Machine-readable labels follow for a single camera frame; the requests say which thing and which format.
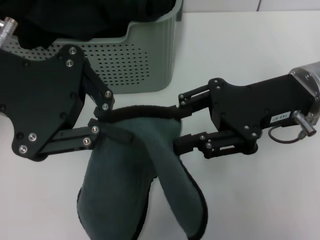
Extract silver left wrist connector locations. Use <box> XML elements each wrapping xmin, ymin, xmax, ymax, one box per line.
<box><xmin>0</xmin><ymin>15</ymin><xmax>20</xmax><ymax>49</ymax></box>

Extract green towel with black trim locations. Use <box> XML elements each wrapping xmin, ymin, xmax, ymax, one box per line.
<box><xmin>75</xmin><ymin>105</ymin><xmax>210</xmax><ymax>240</ymax></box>

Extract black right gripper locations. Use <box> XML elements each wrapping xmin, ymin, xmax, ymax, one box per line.
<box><xmin>171</xmin><ymin>73</ymin><xmax>316</xmax><ymax>160</ymax></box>

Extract green perforated plastic storage box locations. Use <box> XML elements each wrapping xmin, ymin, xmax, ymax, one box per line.
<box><xmin>0</xmin><ymin>0</ymin><xmax>185</xmax><ymax>95</ymax></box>

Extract right wrist connector with cable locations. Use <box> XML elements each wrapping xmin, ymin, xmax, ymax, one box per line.
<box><xmin>268</xmin><ymin>109</ymin><xmax>316</xmax><ymax>145</ymax></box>

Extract black cloth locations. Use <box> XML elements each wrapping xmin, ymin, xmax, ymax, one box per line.
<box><xmin>0</xmin><ymin>0</ymin><xmax>177</xmax><ymax>51</ymax></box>

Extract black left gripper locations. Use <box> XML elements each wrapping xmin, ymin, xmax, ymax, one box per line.
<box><xmin>0</xmin><ymin>44</ymin><xmax>134</xmax><ymax>164</ymax></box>

